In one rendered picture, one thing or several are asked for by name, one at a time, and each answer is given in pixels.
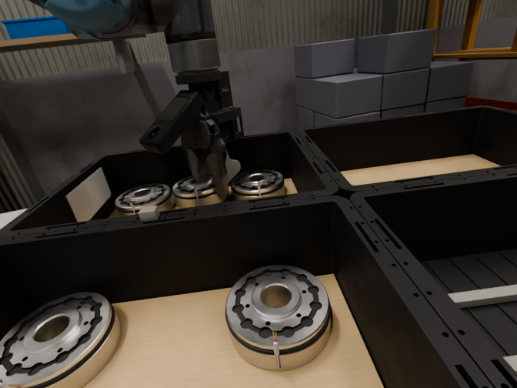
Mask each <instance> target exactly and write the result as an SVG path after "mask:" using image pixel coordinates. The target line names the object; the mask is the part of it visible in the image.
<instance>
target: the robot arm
mask: <svg viewBox="0 0 517 388"><path fill-rule="evenodd" d="M28 1H30V2H32V3H34V4H36V5H38V6H40V7H42V8H44V9H46V10H48V11H49V12H51V13H52V14H53V15H54V16H55V17H56V18H58V19H59V20H61V21H63V22H64V23H65V24H66V25H67V27H68V29H69V30H71V32H72V34H73V35H74V36H76V37H77V38H80V39H92V38H94V39H97V40H103V39H106V38H111V37H119V36H128V35H143V34H151V33H158V32H164V35H165V40H166V44H167V46H168V53H169V57H170V60H171V64H172V71H173V72H174V73H178V74H177V75H175V79H176V83H177V85H186V84H188V90H181V91H180V92H179V93H178V94H177V95H176V97H174V99H173V100H172V101H171V102H170V103H169V104H168V106H167V107H166V108H165V110H164V111H163V112H162V113H161V115H160V116H159V117H158V118H157V119H156V120H155V121H154V122H153V123H152V125H151V126H150V127H149V128H148V130H147V131H146V132H145V134H144V135H143V136H142V137H141V138H140V140H139V143H140V144H141V145H142V146H143V147H144V148H145V149H146V150H147V151H149V152H156V153H159V154H166V153H167V152H168V151H169V150H170V148H171V147H172V146H173V145H174V144H175V142H176V141H177V139H178V138H179V137H180V136H182V150H183V153H184V156H185V159H186V162H187V164H188V167H189V168H190V169H191V172H192V175H193V176H194V178H195V181H196V182H197V183H200V182H204V181H205V176H206V175H207V174H209V173H210V172H211V171H212V180H213V182H214V183H215V192H216V193H217V194H218V195H219V196H220V197H221V198H222V199H225V198H226V196H227V193H228V183H229V182H230V181H231V180H232V179H233V178H234V177H235V176H236V175H237V174H238V173H239V171H240V168H241V166H240V163H239V161H238V160H233V159H230V158H229V156H228V151H227V149H226V146H225V144H226V143H229V142H232V141H233V139H234V140H236V139H240V138H241V137H244V129H243V124H242V112H241V107H234V106H233V101H232V91H231V86H230V80H229V74H228V71H222V72H220V70H218V68H219V67H220V66H221V64H220V58H219V53H218V43H217V39H216V35H215V25H214V19H213V14H212V4H211V0H28ZM238 116H239V120H240V126H241V131H240V132H239V131H238V124H237V118H236V117H238ZM208 151H210V154H208Z"/></svg>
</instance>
